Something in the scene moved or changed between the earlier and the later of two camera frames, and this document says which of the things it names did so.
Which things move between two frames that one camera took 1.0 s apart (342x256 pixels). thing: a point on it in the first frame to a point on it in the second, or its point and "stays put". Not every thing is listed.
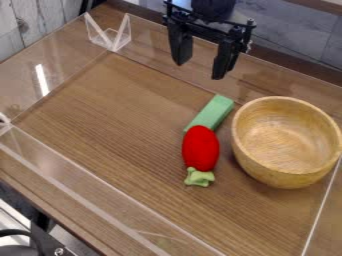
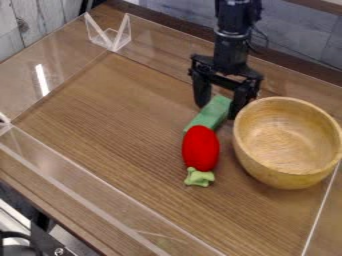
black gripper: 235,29 to 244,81
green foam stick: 212,113 stays put
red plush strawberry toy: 199,151 stays put
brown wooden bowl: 286,140 stays put
